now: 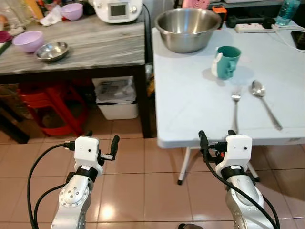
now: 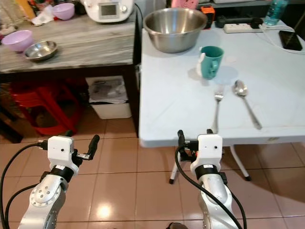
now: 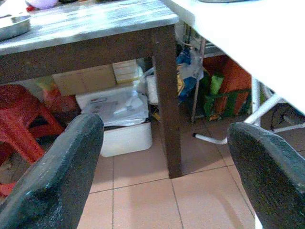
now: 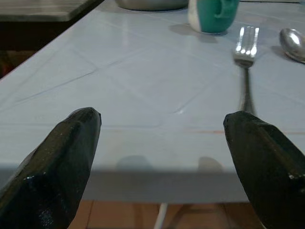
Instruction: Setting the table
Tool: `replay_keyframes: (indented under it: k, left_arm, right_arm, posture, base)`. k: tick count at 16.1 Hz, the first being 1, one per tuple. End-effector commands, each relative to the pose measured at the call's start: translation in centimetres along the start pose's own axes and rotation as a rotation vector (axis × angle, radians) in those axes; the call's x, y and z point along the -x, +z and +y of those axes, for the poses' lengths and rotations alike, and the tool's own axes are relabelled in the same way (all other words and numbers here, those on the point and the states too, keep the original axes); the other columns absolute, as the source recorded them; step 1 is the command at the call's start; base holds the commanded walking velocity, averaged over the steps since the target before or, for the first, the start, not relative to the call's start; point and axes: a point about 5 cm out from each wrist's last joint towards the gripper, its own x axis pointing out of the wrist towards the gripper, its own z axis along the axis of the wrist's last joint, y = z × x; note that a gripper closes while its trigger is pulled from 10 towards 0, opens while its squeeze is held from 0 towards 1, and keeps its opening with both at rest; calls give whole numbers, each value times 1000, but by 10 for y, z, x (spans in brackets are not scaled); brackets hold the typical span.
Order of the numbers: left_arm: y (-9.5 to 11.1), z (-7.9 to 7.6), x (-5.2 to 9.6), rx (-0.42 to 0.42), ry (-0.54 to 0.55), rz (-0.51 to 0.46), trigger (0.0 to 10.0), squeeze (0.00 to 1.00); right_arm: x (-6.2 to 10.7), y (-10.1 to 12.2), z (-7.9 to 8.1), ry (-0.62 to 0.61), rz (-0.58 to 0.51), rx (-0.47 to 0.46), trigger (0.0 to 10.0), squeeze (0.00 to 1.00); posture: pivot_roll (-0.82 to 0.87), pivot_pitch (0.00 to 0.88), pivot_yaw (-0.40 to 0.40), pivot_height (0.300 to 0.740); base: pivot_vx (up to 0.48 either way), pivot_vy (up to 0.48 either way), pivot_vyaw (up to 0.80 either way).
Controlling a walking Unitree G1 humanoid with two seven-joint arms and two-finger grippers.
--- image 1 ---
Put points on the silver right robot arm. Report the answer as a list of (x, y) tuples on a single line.
[(243, 200)]

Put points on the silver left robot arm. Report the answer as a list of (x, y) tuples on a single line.
[(71, 200)]

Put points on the white folding table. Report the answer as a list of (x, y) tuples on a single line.
[(200, 109)]

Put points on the steel fork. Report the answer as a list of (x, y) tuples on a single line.
[(236, 98)]

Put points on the white bin with papers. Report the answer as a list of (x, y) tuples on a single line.
[(116, 102)]

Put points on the red plastic stool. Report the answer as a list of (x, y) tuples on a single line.
[(52, 102)]

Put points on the steel spoon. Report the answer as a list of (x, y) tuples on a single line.
[(258, 88)]

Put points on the teal mug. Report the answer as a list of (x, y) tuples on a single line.
[(228, 62)]

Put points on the dark robot foot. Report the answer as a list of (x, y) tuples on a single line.
[(190, 226)]

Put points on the dark table with grey top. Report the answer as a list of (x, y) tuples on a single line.
[(100, 47)]

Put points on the small steel dish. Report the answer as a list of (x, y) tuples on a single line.
[(52, 51)]

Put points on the large steel mixing bowl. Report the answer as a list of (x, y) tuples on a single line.
[(188, 36)]

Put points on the white power strip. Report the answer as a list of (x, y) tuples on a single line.
[(252, 28)]

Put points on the purple plastic bowl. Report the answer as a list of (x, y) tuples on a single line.
[(27, 42), (72, 12)]

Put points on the black smartphone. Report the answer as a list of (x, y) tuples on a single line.
[(300, 40)]

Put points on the orange and black device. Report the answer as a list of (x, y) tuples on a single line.
[(219, 12)]

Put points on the crumpled white tissue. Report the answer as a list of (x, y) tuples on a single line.
[(51, 16)]

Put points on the white kitchen appliance with display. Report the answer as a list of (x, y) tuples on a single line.
[(116, 10)]

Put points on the blue-green water bottle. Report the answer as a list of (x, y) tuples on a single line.
[(288, 12)]

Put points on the pink object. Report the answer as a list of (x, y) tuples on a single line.
[(195, 4)]

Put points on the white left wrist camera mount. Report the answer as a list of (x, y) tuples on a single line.
[(87, 149)]

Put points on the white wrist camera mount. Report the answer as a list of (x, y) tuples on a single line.
[(236, 151), (87, 149)]

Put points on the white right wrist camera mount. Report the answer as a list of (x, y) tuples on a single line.
[(236, 151)]

